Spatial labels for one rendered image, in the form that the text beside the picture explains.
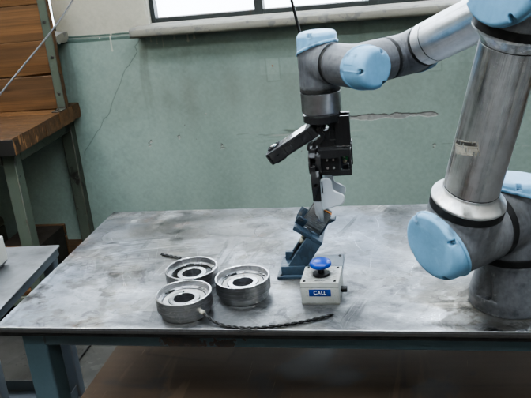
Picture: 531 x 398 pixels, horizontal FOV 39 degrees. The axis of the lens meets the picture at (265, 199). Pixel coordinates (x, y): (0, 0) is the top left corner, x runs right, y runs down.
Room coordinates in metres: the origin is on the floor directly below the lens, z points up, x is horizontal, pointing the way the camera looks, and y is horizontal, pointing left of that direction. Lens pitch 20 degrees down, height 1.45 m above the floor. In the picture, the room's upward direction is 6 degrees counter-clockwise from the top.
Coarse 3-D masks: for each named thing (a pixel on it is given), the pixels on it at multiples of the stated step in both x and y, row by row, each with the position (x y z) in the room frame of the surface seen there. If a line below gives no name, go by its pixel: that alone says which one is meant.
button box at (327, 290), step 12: (312, 276) 1.26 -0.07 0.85; (324, 276) 1.25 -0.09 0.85; (336, 276) 1.25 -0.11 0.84; (300, 288) 1.24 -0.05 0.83; (312, 288) 1.24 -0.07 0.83; (324, 288) 1.23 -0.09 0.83; (336, 288) 1.23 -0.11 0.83; (312, 300) 1.24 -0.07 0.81; (324, 300) 1.23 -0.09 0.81; (336, 300) 1.23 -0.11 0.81
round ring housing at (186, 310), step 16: (160, 288) 1.29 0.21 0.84; (176, 288) 1.30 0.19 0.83; (192, 288) 1.30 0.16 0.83; (208, 288) 1.28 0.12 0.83; (160, 304) 1.23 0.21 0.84; (176, 304) 1.24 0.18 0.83; (192, 304) 1.21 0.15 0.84; (208, 304) 1.24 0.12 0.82; (176, 320) 1.22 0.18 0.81; (192, 320) 1.22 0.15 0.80
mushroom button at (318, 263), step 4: (312, 260) 1.27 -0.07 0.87; (316, 260) 1.27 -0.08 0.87; (320, 260) 1.26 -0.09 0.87; (324, 260) 1.26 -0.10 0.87; (328, 260) 1.26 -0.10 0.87; (312, 264) 1.26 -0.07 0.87; (316, 264) 1.25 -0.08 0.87; (320, 264) 1.25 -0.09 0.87; (324, 264) 1.25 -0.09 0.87; (328, 264) 1.25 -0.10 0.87; (316, 268) 1.25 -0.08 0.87; (320, 268) 1.25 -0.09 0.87; (324, 268) 1.25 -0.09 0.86; (320, 272) 1.26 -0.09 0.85
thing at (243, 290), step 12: (216, 276) 1.31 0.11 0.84; (228, 276) 1.33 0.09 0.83; (240, 276) 1.33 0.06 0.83; (252, 276) 1.32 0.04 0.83; (264, 276) 1.32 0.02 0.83; (216, 288) 1.29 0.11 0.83; (228, 288) 1.26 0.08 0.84; (240, 288) 1.25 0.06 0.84; (252, 288) 1.26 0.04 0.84; (264, 288) 1.27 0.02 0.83; (228, 300) 1.26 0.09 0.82; (240, 300) 1.25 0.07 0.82; (252, 300) 1.26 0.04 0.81
